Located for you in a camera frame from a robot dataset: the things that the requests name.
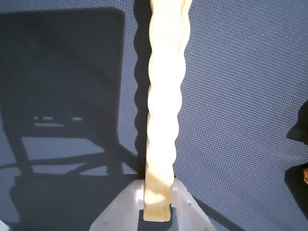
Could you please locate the large copper foil snack bag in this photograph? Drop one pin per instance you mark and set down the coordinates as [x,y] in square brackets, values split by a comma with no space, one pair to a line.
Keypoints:
[306,175]

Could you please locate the pale yellow crinkle fry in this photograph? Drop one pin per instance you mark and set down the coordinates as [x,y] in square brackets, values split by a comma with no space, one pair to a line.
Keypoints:
[163,108]

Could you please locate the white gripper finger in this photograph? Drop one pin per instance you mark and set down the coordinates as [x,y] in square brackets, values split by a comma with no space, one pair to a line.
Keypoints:
[190,214]
[120,209]

